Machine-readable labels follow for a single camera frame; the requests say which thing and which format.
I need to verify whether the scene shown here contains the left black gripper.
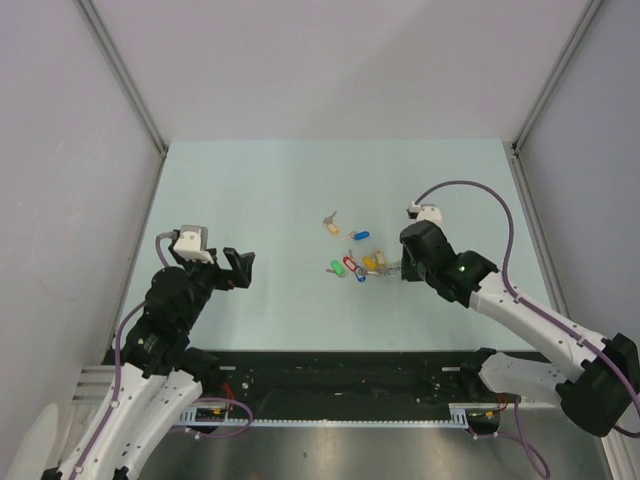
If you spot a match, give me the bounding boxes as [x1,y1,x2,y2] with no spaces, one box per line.
[170,241,254,329]

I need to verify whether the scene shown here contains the green tag key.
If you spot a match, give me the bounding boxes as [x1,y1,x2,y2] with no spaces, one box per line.
[326,260,347,278]

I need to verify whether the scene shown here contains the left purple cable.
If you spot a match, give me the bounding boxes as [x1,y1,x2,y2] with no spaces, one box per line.
[79,231,177,469]

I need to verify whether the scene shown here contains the aluminium frame post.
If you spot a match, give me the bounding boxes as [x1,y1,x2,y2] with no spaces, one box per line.
[73,0,168,159]
[511,0,607,155]

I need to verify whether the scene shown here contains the aluminium rail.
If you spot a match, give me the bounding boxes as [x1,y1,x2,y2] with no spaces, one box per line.
[72,365,115,405]
[503,142,571,317]

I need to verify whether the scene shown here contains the blue tag key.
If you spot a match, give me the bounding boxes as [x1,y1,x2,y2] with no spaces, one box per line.
[341,230,370,241]
[354,266,367,282]

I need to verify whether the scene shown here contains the purple cable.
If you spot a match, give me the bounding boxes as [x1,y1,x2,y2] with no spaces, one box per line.
[417,179,640,441]
[79,231,177,469]

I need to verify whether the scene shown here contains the yellow tag key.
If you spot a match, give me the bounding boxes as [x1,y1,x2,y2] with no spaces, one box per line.
[362,256,377,270]
[322,211,340,235]
[372,250,388,267]

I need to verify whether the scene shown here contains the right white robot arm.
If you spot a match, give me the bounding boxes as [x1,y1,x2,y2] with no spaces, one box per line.
[399,220,639,437]

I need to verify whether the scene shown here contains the right aluminium rail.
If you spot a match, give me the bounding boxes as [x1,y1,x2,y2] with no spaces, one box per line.
[503,142,571,317]

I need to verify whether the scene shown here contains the yellow tag key far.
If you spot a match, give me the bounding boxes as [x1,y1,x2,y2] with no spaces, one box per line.
[322,211,340,235]

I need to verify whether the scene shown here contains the yellow tag key right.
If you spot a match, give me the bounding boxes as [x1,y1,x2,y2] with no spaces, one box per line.
[372,250,388,267]

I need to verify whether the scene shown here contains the red tag key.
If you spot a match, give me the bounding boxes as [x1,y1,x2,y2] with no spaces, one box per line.
[343,250,358,273]

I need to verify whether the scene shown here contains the left aluminium frame post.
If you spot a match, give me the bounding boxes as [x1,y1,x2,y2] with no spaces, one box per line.
[73,0,168,159]

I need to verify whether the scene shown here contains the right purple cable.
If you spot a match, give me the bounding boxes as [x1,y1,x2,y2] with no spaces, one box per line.
[417,179,640,441]

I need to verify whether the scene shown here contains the blue tag key far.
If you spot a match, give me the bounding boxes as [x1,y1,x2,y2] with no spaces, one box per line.
[341,230,370,241]

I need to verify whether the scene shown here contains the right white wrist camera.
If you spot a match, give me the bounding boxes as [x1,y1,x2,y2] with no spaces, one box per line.
[407,202,443,227]

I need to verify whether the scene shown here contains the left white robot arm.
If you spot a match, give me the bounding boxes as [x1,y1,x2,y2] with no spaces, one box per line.
[42,247,255,479]

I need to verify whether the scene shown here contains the yellow tag key left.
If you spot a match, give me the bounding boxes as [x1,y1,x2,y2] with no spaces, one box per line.
[362,256,377,270]

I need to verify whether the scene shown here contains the metal ring key organizer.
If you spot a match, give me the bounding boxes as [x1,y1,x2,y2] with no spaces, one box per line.
[366,261,401,277]

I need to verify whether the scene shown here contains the blue tag key near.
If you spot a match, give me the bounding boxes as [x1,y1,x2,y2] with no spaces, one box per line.
[354,266,367,282]

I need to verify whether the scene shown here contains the grey slotted cable duct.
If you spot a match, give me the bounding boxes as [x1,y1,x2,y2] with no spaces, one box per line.
[174,406,469,430]

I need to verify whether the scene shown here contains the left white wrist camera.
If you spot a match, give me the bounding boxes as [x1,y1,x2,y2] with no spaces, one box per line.
[172,225,213,264]

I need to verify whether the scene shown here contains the right aluminium frame post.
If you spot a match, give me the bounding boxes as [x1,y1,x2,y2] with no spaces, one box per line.
[511,0,607,155]

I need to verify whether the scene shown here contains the left aluminium rail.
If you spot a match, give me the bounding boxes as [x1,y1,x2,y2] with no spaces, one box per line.
[72,365,115,405]

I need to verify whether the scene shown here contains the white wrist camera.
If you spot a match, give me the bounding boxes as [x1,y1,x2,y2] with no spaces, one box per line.
[172,225,213,264]
[407,202,443,227]

